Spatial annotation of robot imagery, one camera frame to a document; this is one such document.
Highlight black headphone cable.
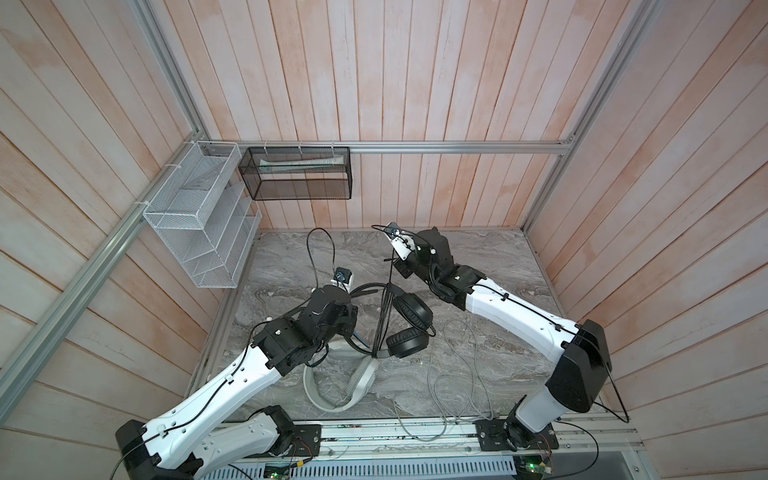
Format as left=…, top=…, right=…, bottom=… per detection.
left=368, top=257, right=439, bottom=361

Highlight black headphones with blue band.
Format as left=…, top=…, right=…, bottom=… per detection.
left=341, top=281, right=435, bottom=360

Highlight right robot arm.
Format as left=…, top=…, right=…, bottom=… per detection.
left=384, top=223, right=612, bottom=451

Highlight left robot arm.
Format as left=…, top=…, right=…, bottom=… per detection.
left=115, top=285, right=358, bottom=479

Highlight white headphones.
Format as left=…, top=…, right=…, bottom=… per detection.
left=303, top=339, right=380, bottom=413

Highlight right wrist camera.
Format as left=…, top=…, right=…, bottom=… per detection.
left=383, top=222, right=417, bottom=261

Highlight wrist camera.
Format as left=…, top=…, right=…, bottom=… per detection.
left=332, top=267, right=354, bottom=292
left=383, top=222, right=417, bottom=261

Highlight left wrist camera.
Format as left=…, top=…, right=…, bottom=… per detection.
left=332, top=267, right=354, bottom=292

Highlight white headphone cable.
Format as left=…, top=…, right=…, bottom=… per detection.
left=383, top=311, right=499, bottom=446

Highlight black wire mesh basket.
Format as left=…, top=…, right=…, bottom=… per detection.
left=238, top=146, right=353, bottom=202

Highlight white wire mesh shelf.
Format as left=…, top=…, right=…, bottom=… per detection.
left=144, top=141, right=262, bottom=289

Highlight aluminium wall frame rail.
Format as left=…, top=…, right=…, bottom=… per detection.
left=1, top=1, right=643, bottom=428

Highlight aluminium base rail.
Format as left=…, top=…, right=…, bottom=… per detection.
left=197, top=413, right=649, bottom=480

